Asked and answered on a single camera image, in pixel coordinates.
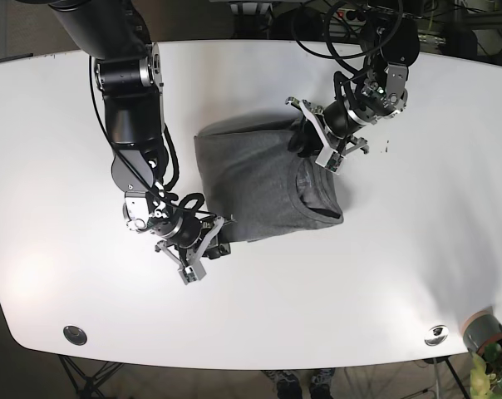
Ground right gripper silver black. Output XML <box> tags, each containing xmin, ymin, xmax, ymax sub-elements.
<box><xmin>153</xmin><ymin>214</ymin><xmax>234</xmax><ymax>285</ymax></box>

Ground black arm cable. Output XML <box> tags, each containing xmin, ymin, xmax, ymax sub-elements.
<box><xmin>291</xmin><ymin>0</ymin><xmax>404</xmax><ymax>101</ymax></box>
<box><xmin>88</xmin><ymin>57</ymin><xmax>206</xmax><ymax>217</ymax></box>

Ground silver table grommet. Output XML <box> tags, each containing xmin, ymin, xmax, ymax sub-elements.
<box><xmin>424</xmin><ymin>325</ymin><xmax>449</xmax><ymax>347</ymax></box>
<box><xmin>63</xmin><ymin>325</ymin><xmax>87</xmax><ymax>346</ymax></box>

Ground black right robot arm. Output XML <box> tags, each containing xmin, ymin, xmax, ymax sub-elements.
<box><xmin>48</xmin><ymin>1</ymin><xmax>230</xmax><ymax>283</ymax></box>

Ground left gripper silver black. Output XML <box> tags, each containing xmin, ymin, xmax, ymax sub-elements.
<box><xmin>285</xmin><ymin>96</ymin><xmax>369</xmax><ymax>173</ymax></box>

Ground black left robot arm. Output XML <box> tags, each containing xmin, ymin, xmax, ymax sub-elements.
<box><xmin>286</xmin><ymin>1</ymin><xmax>422</xmax><ymax>174</ymax></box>

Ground left silver table grommet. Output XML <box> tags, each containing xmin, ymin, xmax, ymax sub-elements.
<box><xmin>63</xmin><ymin>325</ymin><xmax>87</xmax><ymax>346</ymax></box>

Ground right silver table grommet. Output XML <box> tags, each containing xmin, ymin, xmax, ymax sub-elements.
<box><xmin>424</xmin><ymin>325</ymin><xmax>449</xmax><ymax>347</ymax></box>

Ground green potted plant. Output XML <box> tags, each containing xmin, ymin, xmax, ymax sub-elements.
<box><xmin>470</xmin><ymin>342</ymin><xmax>502</xmax><ymax>399</ymax></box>

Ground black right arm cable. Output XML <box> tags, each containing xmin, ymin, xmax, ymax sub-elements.
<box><xmin>88</xmin><ymin>57</ymin><xmax>206</xmax><ymax>217</ymax></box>

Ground black folding table legs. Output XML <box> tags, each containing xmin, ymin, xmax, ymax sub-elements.
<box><xmin>58</xmin><ymin>355</ymin><xmax>125</xmax><ymax>399</ymax></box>

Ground grey T-shirt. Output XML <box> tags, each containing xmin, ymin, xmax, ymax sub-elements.
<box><xmin>194</xmin><ymin>119</ymin><xmax>343</xmax><ymax>243</ymax></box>

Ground grey plant pot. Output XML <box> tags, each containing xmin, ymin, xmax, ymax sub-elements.
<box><xmin>460</xmin><ymin>310</ymin><xmax>502</xmax><ymax>356</ymax></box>

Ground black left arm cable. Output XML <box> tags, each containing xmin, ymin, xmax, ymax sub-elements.
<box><xmin>291</xmin><ymin>0</ymin><xmax>404</xmax><ymax>101</ymax></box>

